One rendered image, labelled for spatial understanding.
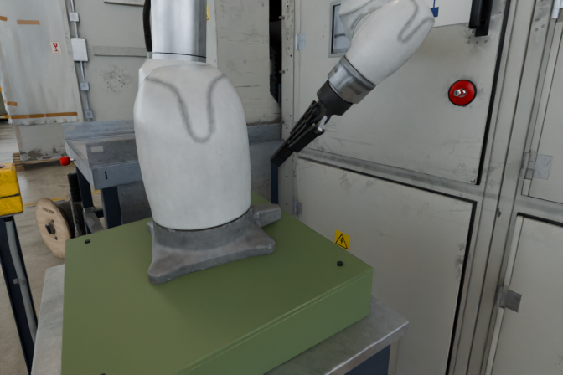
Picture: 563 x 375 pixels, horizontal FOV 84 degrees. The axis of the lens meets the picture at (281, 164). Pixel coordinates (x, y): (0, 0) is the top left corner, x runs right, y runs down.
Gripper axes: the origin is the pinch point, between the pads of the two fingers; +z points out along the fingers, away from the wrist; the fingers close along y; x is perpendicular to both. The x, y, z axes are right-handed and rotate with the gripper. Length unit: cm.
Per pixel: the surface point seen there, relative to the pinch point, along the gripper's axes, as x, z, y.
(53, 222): -55, 164, -63
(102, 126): -50, 67, -51
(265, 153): 8.0, 24.6, -35.6
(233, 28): -26, -2, -51
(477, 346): 66, 3, 24
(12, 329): -37, 153, -1
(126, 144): -33.1, 32.3, -11.1
